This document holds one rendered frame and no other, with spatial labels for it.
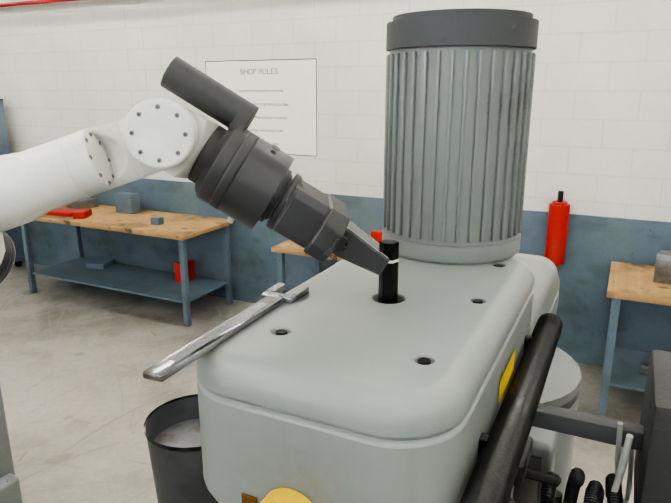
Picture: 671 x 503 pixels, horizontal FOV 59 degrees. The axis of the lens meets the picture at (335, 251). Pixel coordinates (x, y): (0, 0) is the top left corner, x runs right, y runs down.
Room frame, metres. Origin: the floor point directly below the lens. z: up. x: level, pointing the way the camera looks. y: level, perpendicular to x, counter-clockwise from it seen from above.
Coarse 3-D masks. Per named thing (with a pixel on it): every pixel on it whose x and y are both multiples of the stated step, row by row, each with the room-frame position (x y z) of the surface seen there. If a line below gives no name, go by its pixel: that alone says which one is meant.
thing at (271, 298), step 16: (272, 288) 0.64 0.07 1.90; (304, 288) 0.64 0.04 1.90; (256, 304) 0.59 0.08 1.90; (272, 304) 0.59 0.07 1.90; (240, 320) 0.55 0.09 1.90; (208, 336) 0.51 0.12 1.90; (224, 336) 0.51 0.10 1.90; (176, 352) 0.47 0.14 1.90; (192, 352) 0.47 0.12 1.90; (160, 368) 0.44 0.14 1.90; (176, 368) 0.45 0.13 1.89
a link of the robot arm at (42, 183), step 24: (48, 144) 0.60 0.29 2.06; (0, 168) 0.58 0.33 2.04; (24, 168) 0.58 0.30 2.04; (48, 168) 0.58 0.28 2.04; (0, 192) 0.57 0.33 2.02; (24, 192) 0.58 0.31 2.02; (48, 192) 0.59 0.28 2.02; (72, 192) 0.59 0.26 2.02; (0, 216) 0.58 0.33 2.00; (24, 216) 0.59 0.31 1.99; (0, 240) 0.62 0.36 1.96; (0, 264) 0.61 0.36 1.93
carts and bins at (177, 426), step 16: (176, 400) 2.67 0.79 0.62; (192, 400) 2.70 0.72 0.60; (160, 416) 2.59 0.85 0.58; (176, 416) 2.65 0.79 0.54; (192, 416) 2.69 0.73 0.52; (144, 432) 2.38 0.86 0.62; (160, 432) 2.57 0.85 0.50; (176, 432) 2.56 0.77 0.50; (192, 432) 2.56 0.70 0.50; (160, 448) 2.29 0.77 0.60; (176, 448) 2.25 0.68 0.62; (192, 448) 2.25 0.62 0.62; (160, 464) 2.30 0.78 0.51; (176, 464) 2.26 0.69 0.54; (192, 464) 2.26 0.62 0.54; (160, 480) 2.31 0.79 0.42; (176, 480) 2.27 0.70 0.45; (192, 480) 2.27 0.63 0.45; (160, 496) 2.34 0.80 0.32; (176, 496) 2.28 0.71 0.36; (192, 496) 2.27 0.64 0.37; (208, 496) 2.29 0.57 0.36
